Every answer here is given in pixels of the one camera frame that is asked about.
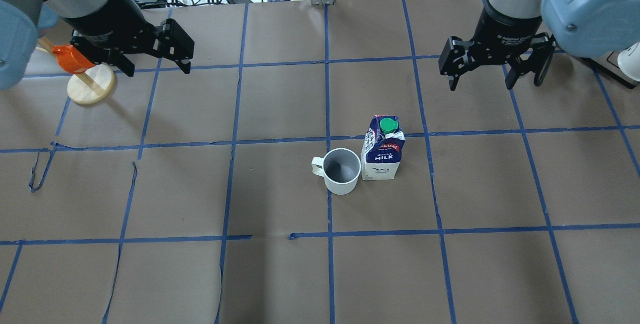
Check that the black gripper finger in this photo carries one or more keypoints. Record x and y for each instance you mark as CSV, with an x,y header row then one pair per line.
x,y
170,41
116,58
456,60
543,47

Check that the blue white milk carton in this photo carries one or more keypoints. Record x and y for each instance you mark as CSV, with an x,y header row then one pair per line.
x,y
382,148

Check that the orange mug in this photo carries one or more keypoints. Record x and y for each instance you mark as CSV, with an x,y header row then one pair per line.
x,y
70,59

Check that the white grey mug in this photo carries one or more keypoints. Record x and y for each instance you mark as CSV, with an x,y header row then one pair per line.
x,y
340,169

